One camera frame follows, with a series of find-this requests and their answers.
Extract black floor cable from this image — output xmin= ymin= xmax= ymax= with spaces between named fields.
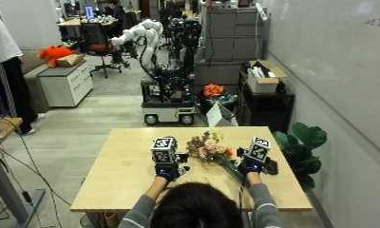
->
xmin=0 ymin=118 xmax=73 ymax=228

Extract person's left hand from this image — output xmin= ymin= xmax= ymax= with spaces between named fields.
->
xmin=153 ymin=152 xmax=190 ymax=183

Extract grey sofa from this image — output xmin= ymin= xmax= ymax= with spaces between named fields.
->
xmin=17 ymin=47 xmax=53 ymax=114

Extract wooden office desk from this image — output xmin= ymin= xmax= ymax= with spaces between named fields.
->
xmin=56 ymin=16 xmax=120 ymax=29

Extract green leafy potted plant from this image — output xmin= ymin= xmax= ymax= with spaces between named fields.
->
xmin=270 ymin=122 xmax=329 ymax=193

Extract pink and orange flower bouquet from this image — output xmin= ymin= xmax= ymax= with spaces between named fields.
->
xmin=185 ymin=129 xmax=246 ymax=185

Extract open cardboard box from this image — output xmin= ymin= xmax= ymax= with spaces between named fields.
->
xmin=245 ymin=59 xmax=289 ymax=95

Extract lit computer monitor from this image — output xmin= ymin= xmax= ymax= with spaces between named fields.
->
xmin=84 ymin=5 xmax=96 ymax=21

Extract black office chair red seat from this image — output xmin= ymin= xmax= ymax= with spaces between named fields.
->
xmin=78 ymin=22 xmax=124 ymax=79

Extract wall whiteboard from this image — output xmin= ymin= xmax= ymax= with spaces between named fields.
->
xmin=263 ymin=0 xmax=380 ymax=161

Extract white paper bag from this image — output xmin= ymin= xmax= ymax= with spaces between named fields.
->
xmin=205 ymin=101 xmax=239 ymax=128

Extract white marker cube left glove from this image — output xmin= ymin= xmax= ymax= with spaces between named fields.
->
xmin=149 ymin=136 xmax=178 ymax=164

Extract white drawer cabinet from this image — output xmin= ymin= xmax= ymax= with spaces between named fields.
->
xmin=37 ymin=60 xmax=94 ymax=108

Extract brown paper bag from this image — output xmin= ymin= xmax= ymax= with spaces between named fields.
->
xmin=56 ymin=53 xmax=86 ymax=68

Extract orange artificial flowers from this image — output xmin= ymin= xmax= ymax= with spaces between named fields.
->
xmin=202 ymin=83 xmax=227 ymax=99

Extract person's right hand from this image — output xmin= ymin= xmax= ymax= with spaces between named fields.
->
xmin=235 ymin=146 xmax=279 ymax=177

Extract wooden standing desk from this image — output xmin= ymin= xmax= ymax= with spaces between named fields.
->
xmin=0 ymin=117 xmax=46 ymax=225

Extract white marker cube glove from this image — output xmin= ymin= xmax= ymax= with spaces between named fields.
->
xmin=149 ymin=136 xmax=178 ymax=164
xmin=245 ymin=135 xmax=271 ymax=163

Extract white marker cube right glove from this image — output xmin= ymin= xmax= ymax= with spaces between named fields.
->
xmin=245 ymin=135 xmax=271 ymax=163

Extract grey filing cabinets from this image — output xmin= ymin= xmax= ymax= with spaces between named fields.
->
xmin=193 ymin=5 xmax=267 ymax=87

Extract orange plush toy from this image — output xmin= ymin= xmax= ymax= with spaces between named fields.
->
xmin=36 ymin=46 xmax=76 ymax=68

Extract black shelf cabinet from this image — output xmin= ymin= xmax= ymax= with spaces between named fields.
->
xmin=237 ymin=70 xmax=295 ymax=134

